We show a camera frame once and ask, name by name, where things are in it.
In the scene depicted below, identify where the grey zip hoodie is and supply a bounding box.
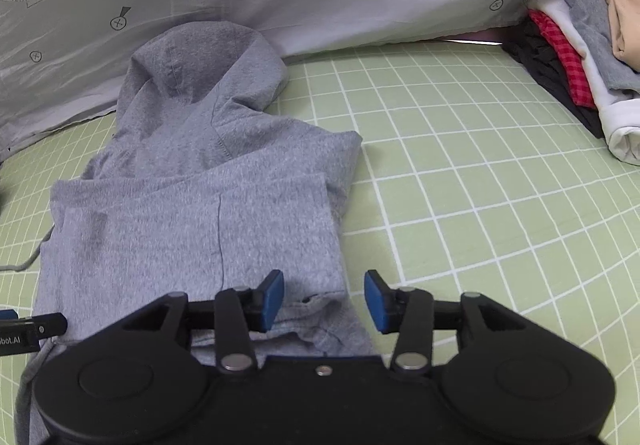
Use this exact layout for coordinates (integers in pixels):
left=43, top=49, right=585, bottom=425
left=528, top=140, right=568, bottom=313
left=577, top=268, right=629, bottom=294
left=14, top=21, right=373, bottom=444

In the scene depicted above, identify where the green grid mat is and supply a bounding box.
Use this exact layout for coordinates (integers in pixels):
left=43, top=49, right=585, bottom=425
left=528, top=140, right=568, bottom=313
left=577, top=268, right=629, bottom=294
left=0, top=40, right=640, bottom=445

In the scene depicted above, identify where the red checked folded garment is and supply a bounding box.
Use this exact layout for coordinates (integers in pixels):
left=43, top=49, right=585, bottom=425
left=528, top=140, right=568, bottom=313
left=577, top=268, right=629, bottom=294
left=528, top=9, right=596, bottom=110

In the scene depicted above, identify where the white folded garment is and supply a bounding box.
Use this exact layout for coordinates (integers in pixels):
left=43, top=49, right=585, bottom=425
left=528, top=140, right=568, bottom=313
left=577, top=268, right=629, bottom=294
left=528, top=0, right=639, bottom=165

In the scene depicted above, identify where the grey folded garment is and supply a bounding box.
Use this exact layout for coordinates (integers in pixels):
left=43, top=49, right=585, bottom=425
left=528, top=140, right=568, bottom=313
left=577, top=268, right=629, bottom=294
left=564, top=0, right=639, bottom=98

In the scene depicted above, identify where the beige folded garment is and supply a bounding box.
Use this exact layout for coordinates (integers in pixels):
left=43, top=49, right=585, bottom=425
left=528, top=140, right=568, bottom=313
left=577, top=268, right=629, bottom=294
left=605, top=0, right=640, bottom=71

